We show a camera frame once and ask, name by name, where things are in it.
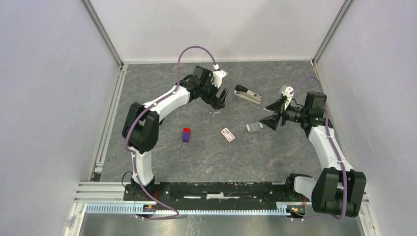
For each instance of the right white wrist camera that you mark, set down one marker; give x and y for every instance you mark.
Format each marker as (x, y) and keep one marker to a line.
(287, 93)

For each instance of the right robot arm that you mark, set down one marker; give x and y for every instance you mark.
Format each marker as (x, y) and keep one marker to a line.
(339, 189)

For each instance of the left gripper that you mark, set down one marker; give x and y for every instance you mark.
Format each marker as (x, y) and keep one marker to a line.
(217, 103)

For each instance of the staple tray box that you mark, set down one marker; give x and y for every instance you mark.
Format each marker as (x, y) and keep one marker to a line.
(255, 126)

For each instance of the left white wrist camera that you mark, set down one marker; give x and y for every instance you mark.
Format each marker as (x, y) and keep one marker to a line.
(218, 76)

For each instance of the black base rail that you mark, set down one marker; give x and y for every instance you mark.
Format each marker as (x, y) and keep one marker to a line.
(229, 195)

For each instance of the white cable duct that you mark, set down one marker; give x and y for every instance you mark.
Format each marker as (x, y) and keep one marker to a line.
(142, 209)

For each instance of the purple red block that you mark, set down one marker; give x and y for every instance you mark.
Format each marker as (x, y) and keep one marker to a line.
(186, 133)

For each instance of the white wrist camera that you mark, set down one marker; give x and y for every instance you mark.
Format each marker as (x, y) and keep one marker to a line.
(287, 93)
(218, 76)

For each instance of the red white staple box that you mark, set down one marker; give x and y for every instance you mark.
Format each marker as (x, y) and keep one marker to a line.
(227, 134)

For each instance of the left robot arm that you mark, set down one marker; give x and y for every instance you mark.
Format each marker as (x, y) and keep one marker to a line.
(141, 127)

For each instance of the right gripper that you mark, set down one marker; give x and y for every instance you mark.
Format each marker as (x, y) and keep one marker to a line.
(272, 121)

